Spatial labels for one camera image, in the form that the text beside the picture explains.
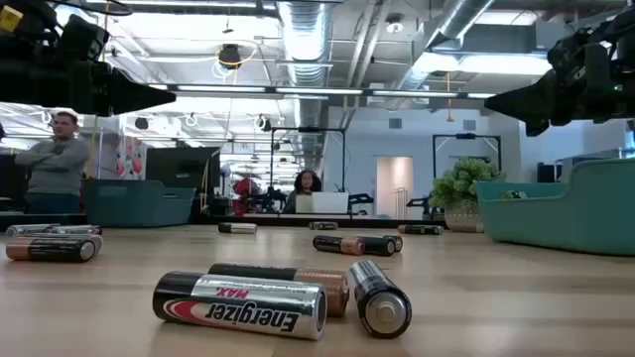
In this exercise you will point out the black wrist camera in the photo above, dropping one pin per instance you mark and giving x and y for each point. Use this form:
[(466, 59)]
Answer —
[(84, 37), (565, 52)]

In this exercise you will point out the colourful poster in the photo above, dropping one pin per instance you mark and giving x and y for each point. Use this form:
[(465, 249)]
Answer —
[(131, 158)]

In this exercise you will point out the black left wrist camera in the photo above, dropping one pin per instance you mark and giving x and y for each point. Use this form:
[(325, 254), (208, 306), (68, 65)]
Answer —
[(84, 37)]

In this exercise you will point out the red machine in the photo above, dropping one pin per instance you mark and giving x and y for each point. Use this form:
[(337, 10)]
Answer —
[(246, 188)]

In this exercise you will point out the potted green plant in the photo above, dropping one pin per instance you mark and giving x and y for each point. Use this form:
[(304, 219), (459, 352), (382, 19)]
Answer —
[(461, 186)]

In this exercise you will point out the light teal plastic bin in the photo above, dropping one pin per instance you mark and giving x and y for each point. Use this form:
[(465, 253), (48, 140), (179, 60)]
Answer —
[(570, 218)]

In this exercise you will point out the dark teal plastic bin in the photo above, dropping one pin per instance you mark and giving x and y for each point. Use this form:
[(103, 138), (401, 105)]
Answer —
[(134, 205)]

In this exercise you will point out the black background robot arm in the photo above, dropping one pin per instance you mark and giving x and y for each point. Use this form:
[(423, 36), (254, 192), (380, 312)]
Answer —
[(359, 198)]

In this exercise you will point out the silver spiral air duct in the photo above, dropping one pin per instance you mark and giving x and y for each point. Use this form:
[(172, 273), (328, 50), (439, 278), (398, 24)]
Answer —
[(305, 39), (461, 20)]

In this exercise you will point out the black aluminium table frame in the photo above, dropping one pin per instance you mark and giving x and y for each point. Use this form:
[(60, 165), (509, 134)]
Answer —
[(367, 223)]

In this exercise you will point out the black metal rig frame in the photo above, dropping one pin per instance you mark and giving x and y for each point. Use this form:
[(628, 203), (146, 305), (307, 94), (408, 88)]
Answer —
[(466, 136), (307, 130)]

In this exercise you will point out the person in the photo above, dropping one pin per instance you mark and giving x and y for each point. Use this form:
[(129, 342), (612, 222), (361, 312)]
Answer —
[(306, 182), (54, 163)]

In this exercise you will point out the yellow tag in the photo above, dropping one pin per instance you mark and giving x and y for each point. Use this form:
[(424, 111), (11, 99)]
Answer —
[(10, 19)]

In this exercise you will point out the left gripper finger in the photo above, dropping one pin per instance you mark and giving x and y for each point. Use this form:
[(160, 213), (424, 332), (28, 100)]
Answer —
[(114, 94)]

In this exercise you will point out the small black monitor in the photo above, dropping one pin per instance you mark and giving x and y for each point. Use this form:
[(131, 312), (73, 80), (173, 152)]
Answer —
[(549, 173)]

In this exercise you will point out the long ceiling light bar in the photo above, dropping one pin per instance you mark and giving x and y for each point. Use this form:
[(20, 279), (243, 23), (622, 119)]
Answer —
[(317, 91)]

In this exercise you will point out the black ceiling dome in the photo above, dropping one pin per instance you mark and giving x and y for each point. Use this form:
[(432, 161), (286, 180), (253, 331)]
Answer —
[(229, 55)]

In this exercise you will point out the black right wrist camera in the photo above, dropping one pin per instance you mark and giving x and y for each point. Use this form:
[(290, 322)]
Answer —
[(565, 52)]

